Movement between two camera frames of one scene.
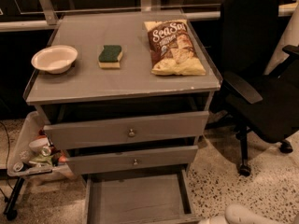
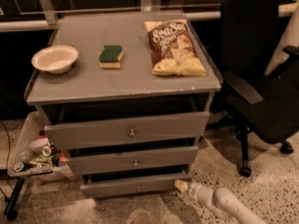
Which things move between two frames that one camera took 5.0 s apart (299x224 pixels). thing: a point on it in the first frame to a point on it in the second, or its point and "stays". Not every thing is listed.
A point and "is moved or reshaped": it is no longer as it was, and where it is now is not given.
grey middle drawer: (133, 160) stays
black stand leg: (9, 211) stays
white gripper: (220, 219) to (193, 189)
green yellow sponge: (110, 56) stays
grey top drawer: (112, 131) stays
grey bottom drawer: (138, 199) is moved or reshaped
